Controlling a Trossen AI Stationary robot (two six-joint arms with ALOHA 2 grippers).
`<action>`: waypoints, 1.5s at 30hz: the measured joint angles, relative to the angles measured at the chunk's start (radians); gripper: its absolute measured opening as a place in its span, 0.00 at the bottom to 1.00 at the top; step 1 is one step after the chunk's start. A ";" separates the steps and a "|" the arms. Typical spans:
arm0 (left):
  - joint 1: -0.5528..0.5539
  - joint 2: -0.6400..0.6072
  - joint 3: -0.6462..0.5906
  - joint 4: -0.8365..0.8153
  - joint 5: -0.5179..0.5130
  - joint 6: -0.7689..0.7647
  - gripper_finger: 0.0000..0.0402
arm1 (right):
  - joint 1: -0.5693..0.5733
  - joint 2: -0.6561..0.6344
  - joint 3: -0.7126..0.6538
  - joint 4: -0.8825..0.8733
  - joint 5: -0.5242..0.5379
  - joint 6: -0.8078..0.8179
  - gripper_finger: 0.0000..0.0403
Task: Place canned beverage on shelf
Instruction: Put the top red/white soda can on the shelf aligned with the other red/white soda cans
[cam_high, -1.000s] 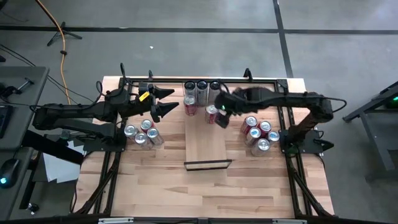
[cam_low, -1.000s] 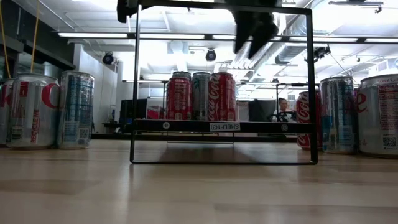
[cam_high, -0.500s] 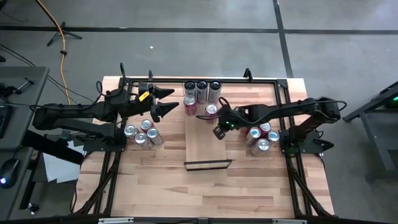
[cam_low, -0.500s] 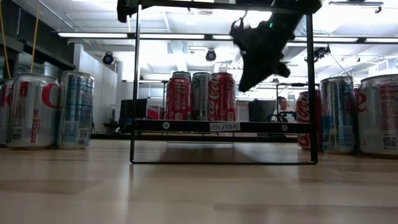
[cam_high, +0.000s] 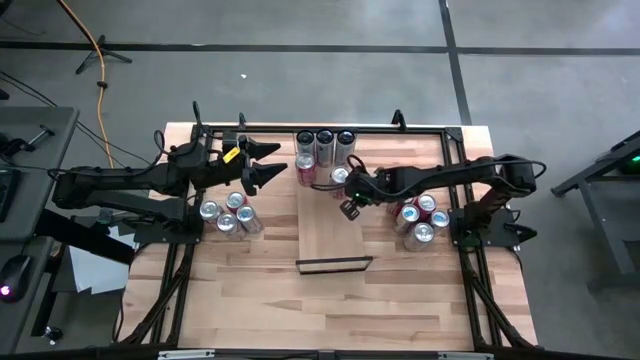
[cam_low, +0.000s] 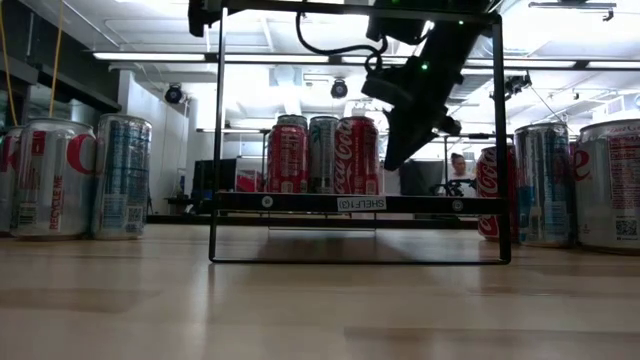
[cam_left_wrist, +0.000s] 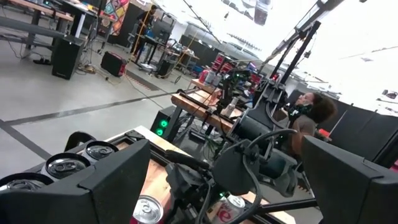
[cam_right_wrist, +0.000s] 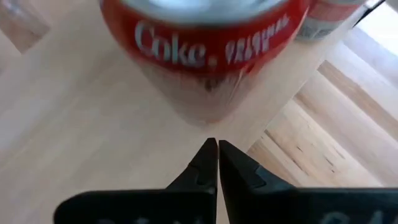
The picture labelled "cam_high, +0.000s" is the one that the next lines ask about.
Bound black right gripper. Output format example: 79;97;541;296
339;168;396;222

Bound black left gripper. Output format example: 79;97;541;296
187;132;289;196

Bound slim silver blue can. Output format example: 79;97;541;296
235;203;265;235
393;203;422;236
429;209;451;234

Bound tall slim grey can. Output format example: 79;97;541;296
314;127;336;169
333;128;357;166

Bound silver diet cola can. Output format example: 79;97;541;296
215;212;247;242
402;222;436;253
198;199;225;225

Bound black support beam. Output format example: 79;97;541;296
34;208;137;266

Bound black tripod base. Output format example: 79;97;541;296
74;33;134;76

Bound white paper sheets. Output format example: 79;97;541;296
67;224;136;296

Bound grey side table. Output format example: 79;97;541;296
0;106;80;241

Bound black keyboard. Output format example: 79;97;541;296
0;168;24;224

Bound dark grey cart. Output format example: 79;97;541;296
549;130;640;291

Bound black computer mouse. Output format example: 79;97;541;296
0;253;34;304

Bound grey desk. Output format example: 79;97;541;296
0;234;57;355

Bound black wire shelf rack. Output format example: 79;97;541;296
293;125;375;276

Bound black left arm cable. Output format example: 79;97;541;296
153;99;214;157

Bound black aluminium table frame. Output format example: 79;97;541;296
115;122;540;351

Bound orange yellow cable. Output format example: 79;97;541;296
55;0;114;164

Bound silver edge bracket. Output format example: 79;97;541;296
157;349;216;360
437;351;495;360

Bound black clamp silver handle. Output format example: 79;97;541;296
0;124;56;159

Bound black floor cable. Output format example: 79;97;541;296
0;69;151;166

